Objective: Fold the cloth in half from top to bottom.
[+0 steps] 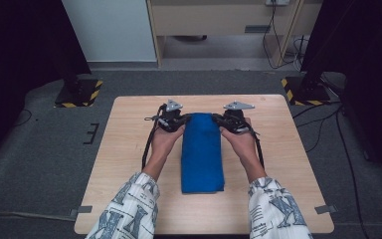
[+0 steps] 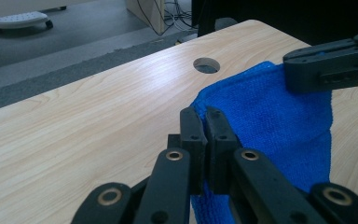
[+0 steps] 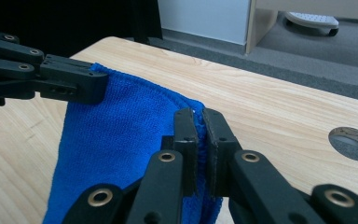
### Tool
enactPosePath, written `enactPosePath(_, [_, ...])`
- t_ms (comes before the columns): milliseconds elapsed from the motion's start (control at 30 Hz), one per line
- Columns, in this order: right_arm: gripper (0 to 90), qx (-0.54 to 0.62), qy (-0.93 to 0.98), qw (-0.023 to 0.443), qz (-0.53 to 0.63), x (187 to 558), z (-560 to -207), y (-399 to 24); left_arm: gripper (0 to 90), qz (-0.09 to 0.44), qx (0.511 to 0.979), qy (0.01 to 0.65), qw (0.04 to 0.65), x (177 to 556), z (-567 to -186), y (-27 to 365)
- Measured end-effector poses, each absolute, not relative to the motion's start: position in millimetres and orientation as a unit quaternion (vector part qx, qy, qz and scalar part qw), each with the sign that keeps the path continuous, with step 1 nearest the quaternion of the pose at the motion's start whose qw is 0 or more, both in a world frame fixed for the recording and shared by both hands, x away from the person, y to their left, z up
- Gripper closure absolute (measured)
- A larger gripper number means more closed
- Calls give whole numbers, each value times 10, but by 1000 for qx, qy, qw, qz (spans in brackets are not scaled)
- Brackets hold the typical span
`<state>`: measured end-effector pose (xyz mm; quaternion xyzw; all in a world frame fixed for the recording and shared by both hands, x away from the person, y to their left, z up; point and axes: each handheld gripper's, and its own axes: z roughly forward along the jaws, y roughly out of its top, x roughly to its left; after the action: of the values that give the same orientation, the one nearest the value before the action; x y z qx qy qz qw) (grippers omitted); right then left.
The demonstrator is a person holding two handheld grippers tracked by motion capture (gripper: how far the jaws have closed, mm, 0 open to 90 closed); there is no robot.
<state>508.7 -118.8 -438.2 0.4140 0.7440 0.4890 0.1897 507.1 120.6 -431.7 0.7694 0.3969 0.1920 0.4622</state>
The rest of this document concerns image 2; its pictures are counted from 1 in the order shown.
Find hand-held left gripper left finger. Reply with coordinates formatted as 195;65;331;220
167;106;208;195

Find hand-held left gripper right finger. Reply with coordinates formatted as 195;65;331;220
205;106;241;194

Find blue microfiber cloth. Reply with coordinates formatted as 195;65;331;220
189;60;334;224

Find black curtain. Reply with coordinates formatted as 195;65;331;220
213;0;358;46

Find tangled cable bundle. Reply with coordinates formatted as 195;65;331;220
135;0;198;35

